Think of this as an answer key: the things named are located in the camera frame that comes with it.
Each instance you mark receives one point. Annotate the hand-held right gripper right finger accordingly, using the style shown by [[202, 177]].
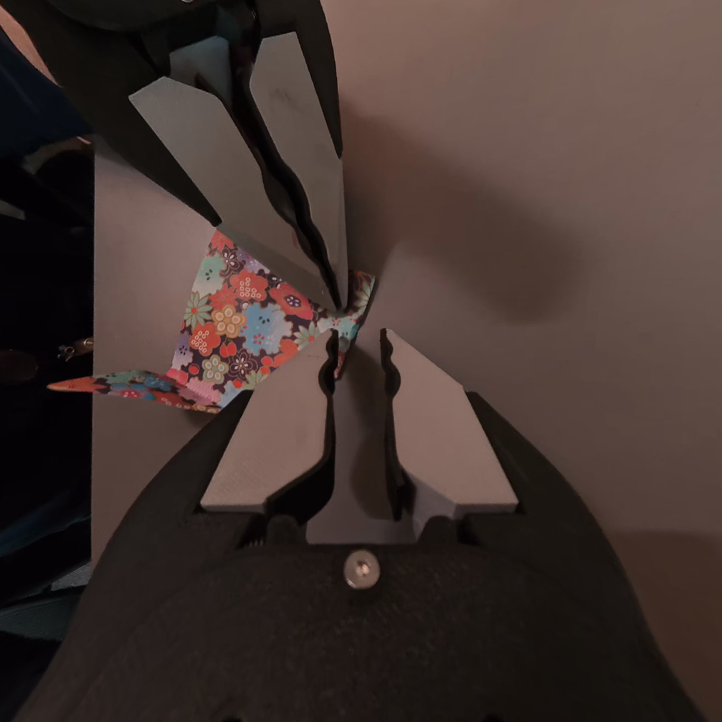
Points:
[[445, 445]]

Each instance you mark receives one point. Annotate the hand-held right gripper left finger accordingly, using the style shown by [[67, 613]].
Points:
[[276, 445]]

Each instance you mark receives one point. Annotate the person's left forearm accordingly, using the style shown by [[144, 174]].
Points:
[[20, 42]]

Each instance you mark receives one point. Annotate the floral origami paper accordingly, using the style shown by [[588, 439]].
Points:
[[248, 321]]

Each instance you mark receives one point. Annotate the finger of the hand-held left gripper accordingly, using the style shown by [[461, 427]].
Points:
[[208, 158], [304, 124]]

